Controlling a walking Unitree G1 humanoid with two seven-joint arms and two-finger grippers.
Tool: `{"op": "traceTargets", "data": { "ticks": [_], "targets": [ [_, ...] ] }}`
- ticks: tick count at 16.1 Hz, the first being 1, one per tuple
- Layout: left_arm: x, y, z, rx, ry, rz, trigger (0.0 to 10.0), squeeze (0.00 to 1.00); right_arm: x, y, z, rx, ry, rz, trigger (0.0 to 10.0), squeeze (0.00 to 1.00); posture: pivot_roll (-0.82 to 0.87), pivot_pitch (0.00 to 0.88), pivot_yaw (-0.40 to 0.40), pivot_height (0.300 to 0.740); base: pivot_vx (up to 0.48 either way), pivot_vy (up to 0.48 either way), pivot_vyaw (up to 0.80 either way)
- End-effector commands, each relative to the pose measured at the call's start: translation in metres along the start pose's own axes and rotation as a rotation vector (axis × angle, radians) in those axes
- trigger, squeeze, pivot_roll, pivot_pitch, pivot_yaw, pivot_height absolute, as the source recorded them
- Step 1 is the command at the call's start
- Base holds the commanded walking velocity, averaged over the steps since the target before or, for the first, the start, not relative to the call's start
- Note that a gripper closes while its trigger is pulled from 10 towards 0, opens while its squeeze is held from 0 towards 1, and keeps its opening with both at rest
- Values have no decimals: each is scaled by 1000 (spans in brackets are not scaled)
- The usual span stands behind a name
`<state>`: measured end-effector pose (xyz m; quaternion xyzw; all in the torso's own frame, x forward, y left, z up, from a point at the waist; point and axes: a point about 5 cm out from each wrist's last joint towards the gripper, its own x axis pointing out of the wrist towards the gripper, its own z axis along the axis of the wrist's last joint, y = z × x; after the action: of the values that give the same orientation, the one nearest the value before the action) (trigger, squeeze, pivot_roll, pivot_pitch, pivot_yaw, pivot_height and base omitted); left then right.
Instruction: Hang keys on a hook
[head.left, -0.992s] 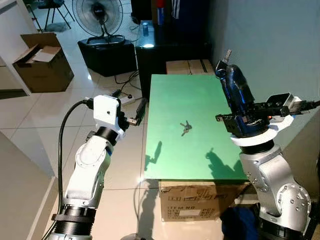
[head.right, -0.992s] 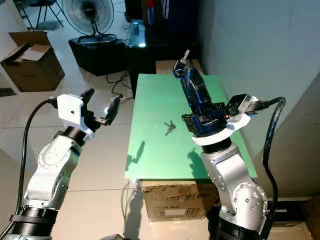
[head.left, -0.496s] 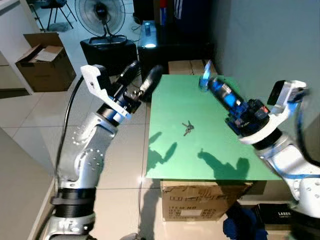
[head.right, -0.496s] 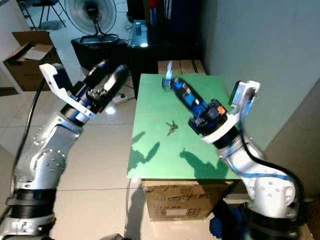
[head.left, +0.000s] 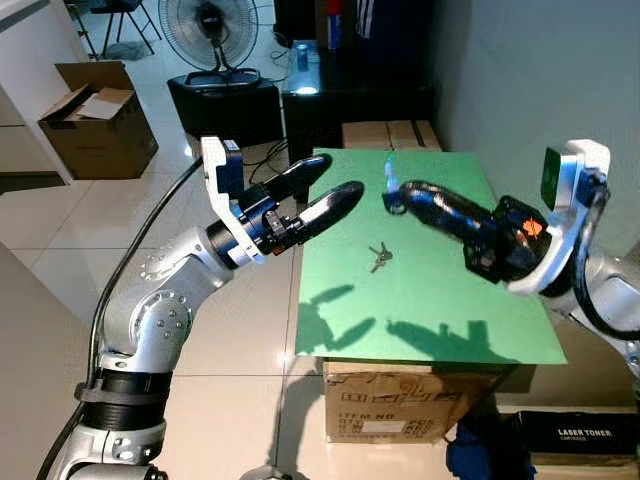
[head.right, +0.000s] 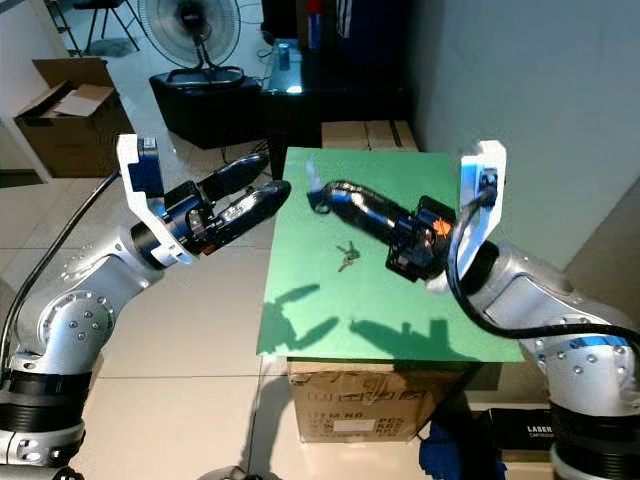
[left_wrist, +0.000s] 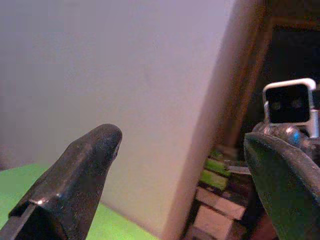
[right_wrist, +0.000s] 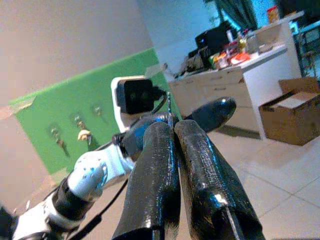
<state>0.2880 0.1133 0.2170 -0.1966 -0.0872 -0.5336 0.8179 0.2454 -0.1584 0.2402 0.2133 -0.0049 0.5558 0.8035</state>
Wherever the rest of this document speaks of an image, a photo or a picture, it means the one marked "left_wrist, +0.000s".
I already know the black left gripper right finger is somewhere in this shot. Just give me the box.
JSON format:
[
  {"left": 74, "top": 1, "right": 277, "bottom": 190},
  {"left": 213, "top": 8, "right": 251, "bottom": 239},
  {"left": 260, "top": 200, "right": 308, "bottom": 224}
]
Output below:
[{"left": 243, "top": 131, "right": 320, "bottom": 240}]

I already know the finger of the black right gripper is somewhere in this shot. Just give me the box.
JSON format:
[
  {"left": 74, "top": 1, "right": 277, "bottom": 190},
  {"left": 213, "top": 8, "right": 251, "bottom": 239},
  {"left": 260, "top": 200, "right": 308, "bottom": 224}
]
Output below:
[
  {"left": 252, "top": 121, "right": 275, "bottom": 140},
  {"left": 272, "top": 126, "right": 316, "bottom": 165}
]

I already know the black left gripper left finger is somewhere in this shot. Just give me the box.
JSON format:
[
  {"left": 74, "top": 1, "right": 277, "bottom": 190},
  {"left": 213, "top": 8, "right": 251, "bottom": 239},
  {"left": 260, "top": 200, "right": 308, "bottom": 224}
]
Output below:
[{"left": 0, "top": 123, "right": 123, "bottom": 240}]

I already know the green box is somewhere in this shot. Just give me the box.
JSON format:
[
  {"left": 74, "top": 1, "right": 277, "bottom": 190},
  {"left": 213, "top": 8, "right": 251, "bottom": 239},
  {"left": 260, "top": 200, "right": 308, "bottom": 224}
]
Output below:
[
  {"left": 199, "top": 169, "right": 230, "bottom": 191},
  {"left": 204, "top": 157, "right": 232, "bottom": 177}
]

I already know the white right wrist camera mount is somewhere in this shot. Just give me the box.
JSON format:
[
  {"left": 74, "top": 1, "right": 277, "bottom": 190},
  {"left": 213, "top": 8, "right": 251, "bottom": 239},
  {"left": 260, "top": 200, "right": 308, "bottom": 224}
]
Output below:
[{"left": 262, "top": 77, "right": 320, "bottom": 138}]

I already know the dark brown door frame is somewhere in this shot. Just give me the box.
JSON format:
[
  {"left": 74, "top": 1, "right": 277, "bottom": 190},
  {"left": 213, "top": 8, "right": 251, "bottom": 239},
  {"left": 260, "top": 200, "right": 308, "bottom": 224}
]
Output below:
[{"left": 216, "top": 0, "right": 320, "bottom": 151}]

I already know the green wall board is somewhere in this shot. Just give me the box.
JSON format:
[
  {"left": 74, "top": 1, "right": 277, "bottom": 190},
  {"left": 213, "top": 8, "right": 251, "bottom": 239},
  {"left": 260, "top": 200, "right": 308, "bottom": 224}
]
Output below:
[{"left": 0, "top": 162, "right": 161, "bottom": 240}]

